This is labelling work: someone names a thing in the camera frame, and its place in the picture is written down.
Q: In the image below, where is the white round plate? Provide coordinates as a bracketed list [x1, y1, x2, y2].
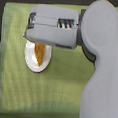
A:
[24, 41, 52, 73]

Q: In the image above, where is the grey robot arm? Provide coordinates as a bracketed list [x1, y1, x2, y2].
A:
[24, 0, 118, 118]

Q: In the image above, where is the golden brown bread loaf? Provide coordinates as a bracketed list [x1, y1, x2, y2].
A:
[34, 44, 46, 66]

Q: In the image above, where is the green tablecloth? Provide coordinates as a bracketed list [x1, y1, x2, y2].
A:
[0, 3, 95, 118]

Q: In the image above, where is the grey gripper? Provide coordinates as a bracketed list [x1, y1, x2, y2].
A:
[23, 5, 85, 49]

